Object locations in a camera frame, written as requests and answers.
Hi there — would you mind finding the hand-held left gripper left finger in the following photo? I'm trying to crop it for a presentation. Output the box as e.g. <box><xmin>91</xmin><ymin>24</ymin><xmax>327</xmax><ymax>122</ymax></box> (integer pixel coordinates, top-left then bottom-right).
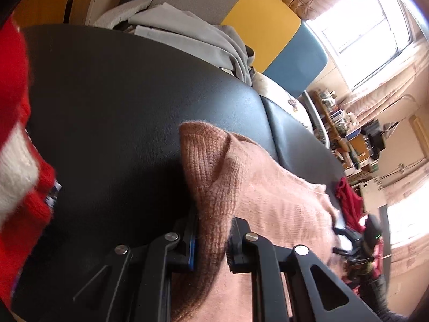
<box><xmin>43</xmin><ymin>206</ymin><xmax>199</xmax><ymax>322</ymax></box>

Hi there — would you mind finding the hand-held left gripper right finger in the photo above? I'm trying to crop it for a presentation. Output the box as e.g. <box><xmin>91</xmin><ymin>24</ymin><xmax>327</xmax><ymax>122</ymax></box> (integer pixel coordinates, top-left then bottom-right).
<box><xmin>225</xmin><ymin>217</ymin><xmax>384</xmax><ymax>322</ymax></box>

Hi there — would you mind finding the pink knit sweater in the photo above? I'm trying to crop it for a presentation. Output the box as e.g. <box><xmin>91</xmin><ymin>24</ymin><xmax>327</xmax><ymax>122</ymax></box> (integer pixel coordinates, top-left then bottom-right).
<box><xmin>171</xmin><ymin>122</ymin><xmax>342</xmax><ymax>322</ymax></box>

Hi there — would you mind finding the person's right forearm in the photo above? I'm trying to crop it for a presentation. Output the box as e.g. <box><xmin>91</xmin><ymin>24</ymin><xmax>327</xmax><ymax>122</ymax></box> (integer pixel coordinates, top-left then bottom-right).
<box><xmin>358</xmin><ymin>272</ymin><xmax>408</xmax><ymax>322</ymax></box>

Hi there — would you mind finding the red cloth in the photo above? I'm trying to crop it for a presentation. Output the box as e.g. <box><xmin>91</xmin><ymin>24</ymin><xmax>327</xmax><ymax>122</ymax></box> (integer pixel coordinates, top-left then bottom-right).
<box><xmin>335</xmin><ymin>176</ymin><xmax>367</xmax><ymax>233</ymax></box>

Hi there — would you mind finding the bright window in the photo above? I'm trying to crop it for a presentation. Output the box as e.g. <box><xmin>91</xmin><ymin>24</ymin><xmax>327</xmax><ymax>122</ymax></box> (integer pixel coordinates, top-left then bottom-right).
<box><xmin>385</xmin><ymin>201</ymin><xmax>429</xmax><ymax>245</ymax></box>
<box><xmin>306</xmin><ymin>0</ymin><xmax>423</xmax><ymax>91</ymax></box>

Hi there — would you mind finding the white paper board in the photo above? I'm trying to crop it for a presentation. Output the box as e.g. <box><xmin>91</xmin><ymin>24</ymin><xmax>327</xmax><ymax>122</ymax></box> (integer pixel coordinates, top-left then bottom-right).
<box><xmin>360</xmin><ymin>176</ymin><xmax>386</xmax><ymax>212</ymax></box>

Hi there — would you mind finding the cluttered wooden shelf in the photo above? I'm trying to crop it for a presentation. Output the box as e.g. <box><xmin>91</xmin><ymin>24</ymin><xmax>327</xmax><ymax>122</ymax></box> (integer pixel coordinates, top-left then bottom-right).
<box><xmin>313</xmin><ymin>89</ymin><xmax>386</xmax><ymax>175</ymax></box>

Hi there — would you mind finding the black leather bench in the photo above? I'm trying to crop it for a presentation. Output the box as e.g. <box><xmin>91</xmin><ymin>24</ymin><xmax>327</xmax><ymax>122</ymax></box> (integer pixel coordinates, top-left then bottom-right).
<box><xmin>10</xmin><ymin>25</ymin><xmax>346</xmax><ymax>322</ymax></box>

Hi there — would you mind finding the light grey garment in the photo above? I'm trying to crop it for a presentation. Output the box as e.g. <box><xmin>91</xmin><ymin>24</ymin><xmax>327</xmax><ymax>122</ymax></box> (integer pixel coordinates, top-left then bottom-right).
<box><xmin>129</xmin><ymin>3</ymin><xmax>257</xmax><ymax>84</ymax></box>

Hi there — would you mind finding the grey yellow blue padded headboard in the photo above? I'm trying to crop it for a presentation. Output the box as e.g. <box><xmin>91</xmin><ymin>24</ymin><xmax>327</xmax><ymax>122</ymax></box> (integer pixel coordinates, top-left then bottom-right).
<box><xmin>152</xmin><ymin>0</ymin><xmax>329</xmax><ymax>98</ymax></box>

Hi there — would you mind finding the red white knit garment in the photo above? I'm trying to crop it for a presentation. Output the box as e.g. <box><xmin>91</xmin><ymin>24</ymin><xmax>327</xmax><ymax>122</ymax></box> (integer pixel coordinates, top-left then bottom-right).
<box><xmin>0</xmin><ymin>18</ymin><xmax>57</xmax><ymax>309</ymax></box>

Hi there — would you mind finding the orange wooden wardrobe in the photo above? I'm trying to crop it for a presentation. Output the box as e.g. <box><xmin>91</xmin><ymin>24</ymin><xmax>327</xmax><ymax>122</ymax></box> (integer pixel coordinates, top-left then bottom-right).
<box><xmin>12</xmin><ymin>0</ymin><xmax>101</xmax><ymax>29</ymax></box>

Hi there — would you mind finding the grey metal rail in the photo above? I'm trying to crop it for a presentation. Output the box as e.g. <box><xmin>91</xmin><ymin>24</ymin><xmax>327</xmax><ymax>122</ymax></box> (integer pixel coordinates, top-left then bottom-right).
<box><xmin>302</xmin><ymin>90</ymin><xmax>331</xmax><ymax>148</ymax></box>

